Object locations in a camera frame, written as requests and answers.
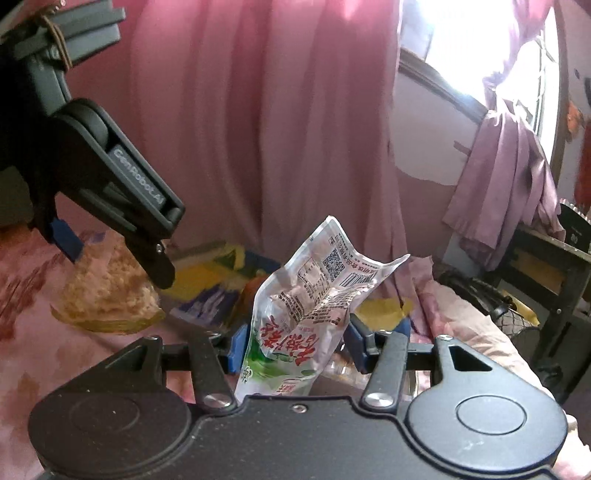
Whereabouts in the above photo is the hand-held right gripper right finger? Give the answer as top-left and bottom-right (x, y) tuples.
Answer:
(346, 313), (495, 412)

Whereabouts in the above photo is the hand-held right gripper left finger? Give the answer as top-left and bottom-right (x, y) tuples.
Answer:
(104, 322), (251, 412)

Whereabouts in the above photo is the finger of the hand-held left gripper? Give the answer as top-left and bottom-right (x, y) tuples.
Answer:
(44, 217), (85, 265)
(130, 228), (177, 291)

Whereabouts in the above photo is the colourful printed cardboard box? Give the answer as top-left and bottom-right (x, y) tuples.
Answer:
(168, 240), (416, 334)

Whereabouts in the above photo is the clear rice cracker packet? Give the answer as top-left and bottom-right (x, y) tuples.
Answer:
(50, 236), (166, 334)

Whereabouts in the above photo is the white green snack packet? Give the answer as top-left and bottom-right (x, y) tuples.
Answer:
(233, 215), (411, 400)

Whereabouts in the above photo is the pink floral bedsheet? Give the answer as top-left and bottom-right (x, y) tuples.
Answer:
(0, 225), (591, 480)

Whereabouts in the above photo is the brown rubber band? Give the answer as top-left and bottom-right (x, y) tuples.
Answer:
(38, 13), (75, 71)

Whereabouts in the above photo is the yellow plastic bag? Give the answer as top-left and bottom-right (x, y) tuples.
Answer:
(507, 299), (541, 328)

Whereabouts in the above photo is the pink curtain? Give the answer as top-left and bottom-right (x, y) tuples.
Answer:
(58, 0), (459, 326)

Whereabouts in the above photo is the lilac tied curtain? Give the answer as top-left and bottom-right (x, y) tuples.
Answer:
(442, 0), (567, 274)

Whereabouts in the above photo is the wooden desk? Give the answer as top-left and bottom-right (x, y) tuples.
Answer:
(485, 223), (591, 403)

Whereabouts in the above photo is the black box with silver tips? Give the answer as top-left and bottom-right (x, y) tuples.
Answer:
(556, 198), (591, 256)

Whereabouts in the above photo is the window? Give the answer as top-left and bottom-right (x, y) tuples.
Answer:
(397, 0), (562, 155)

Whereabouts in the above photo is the red wall hanging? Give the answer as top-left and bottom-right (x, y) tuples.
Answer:
(574, 133), (591, 209)

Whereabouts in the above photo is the orange wall decoration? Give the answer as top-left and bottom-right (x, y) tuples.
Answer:
(567, 99), (584, 140)

